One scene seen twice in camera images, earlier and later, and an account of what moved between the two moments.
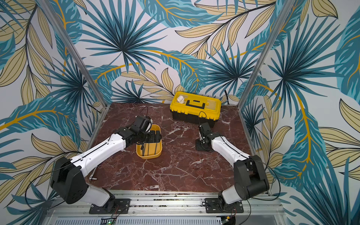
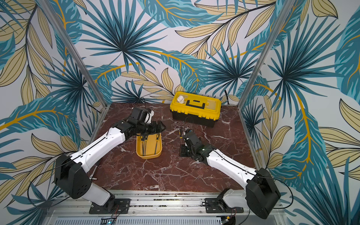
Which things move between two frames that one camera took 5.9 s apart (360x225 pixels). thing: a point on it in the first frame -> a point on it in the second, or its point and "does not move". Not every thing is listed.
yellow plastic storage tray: [150, 150] does not move
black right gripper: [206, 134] -> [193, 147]
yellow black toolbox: [195, 108] does not move
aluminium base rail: [258, 208] does not move
